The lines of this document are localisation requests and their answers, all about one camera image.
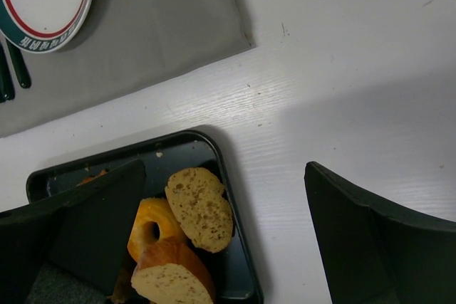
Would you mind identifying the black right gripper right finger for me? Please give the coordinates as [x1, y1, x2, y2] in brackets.
[304, 162, 455, 303]

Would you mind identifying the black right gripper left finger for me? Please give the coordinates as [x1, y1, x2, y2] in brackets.
[1, 160, 146, 303]

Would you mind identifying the large front bread slice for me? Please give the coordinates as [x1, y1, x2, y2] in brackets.
[131, 238, 216, 303]

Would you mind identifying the bread slice right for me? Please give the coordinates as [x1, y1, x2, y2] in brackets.
[165, 167, 234, 253]

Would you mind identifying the brown chocolate croissant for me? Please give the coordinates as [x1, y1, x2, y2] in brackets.
[108, 267, 133, 304]

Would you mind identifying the orange glazed donut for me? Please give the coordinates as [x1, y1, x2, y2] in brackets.
[127, 198, 187, 262]

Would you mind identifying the black baking tray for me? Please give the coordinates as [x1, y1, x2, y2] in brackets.
[26, 130, 264, 303]

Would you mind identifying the grey placemat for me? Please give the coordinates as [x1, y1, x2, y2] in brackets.
[1, 0, 250, 137]

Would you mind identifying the white plate green red rim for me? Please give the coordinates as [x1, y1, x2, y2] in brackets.
[1, 0, 92, 54]

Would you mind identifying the green handled gold fork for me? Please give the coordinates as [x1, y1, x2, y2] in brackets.
[6, 41, 31, 89]

